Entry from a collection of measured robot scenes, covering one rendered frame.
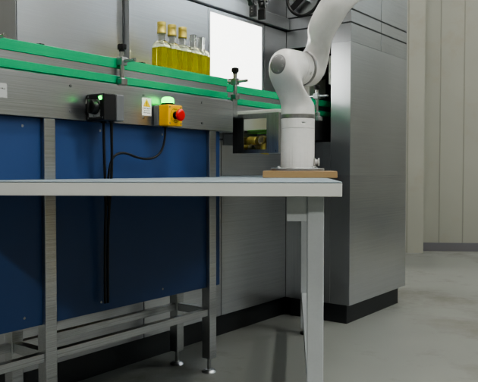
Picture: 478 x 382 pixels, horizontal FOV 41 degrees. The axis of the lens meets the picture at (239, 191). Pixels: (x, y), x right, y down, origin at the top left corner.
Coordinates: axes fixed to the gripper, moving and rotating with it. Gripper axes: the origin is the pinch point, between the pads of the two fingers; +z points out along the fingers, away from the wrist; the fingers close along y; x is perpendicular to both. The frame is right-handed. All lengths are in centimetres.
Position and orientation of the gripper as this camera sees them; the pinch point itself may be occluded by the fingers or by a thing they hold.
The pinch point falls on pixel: (257, 13)
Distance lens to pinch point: 249.4
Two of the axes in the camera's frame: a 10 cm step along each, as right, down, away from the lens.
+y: -6.0, 0.3, -8.0
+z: 0.0, 10.0, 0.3
